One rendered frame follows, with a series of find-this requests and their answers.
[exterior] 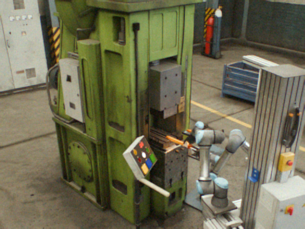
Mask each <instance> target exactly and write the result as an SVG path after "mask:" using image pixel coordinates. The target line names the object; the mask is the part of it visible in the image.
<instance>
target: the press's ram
mask: <svg viewBox="0 0 305 229"><path fill-rule="evenodd" d="M181 67H182V65H179V64H175V63H170V62H166V61H162V60H160V63H159V64H157V65H149V70H150V107H151V108H153V109H156V110H158V111H162V110H164V109H167V108H170V107H172V106H175V105H178V104H180V100H181Z"/></svg>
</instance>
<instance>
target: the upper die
mask: <svg viewBox="0 0 305 229"><path fill-rule="evenodd" d="M177 108H178V105H175V106H172V107H170V108H167V109H164V110H162V111H158V110H156V109H153V108H151V107H150V114H152V115H154V116H157V117H160V118H163V119H165V118H167V117H170V116H172V115H175V114H177Z"/></svg>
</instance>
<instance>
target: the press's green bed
mask: <svg viewBox="0 0 305 229"><path fill-rule="evenodd" d="M186 177H187V176H185V177H183V178H181V179H180V180H178V181H177V182H175V183H173V184H170V185H169V186H168V187H166V188H164V187H162V186H160V185H158V184H156V183H154V182H152V181H151V180H150V182H151V183H153V184H155V185H156V186H158V187H159V188H162V189H163V190H165V191H166V192H168V193H169V196H168V197H166V196H165V195H163V194H161V193H159V192H157V191H156V190H155V189H153V188H151V187H150V213H152V214H153V215H155V216H157V217H158V218H160V219H161V220H162V221H166V220H167V219H168V218H170V217H171V216H172V215H174V214H176V213H177V212H179V211H181V210H182V209H184V208H185V207H184V206H185V183H186Z"/></svg>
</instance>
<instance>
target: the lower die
mask: <svg viewBox="0 0 305 229"><path fill-rule="evenodd" d="M150 129H152V130H155V131H157V132H160V133H162V134H164V135H166V136H170V137H172V138H175V139H176V137H175V136H172V135H170V134H167V133H165V132H163V131H161V130H157V129H155V128H154V127H152V126H150ZM150 135H152V136H150V142H152V141H153V143H155V139H156V145H157V146H158V145H159V147H162V148H164V149H166V148H168V147H170V146H172V145H174V144H176V142H174V141H171V140H170V139H169V138H166V137H164V136H162V135H159V134H157V133H155V132H152V131H150ZM153 136H154V137H155V138H154V137H153ZM157 138H158V139H157ZM159 139H161V140H159Z"/></svg>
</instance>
